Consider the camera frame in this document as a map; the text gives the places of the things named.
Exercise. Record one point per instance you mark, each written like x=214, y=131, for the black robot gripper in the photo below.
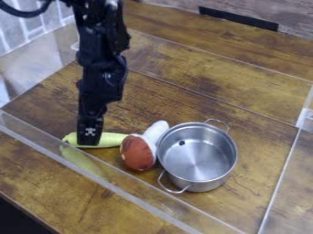
x=99, y=88

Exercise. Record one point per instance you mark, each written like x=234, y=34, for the green handled metal spoon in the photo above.
x=109, y=140

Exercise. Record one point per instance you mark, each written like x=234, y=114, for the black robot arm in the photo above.
x=102, y=40

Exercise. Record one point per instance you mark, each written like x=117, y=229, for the brown plush mushroom toy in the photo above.
x=138, y=147

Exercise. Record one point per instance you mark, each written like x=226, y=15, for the clear acrylic front barrier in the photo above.
x=169, y=208

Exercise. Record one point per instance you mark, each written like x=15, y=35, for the clear acrylic barrier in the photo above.
x=289, y=213
x=169, y=208

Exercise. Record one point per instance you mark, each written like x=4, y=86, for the stainless steel pot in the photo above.
x=197, y=153

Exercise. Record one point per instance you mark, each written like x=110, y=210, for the clear acrylic right barrier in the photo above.
x=289, y=213

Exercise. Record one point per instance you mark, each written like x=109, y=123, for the clear acrylic corner bracket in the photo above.
x=75, y=46

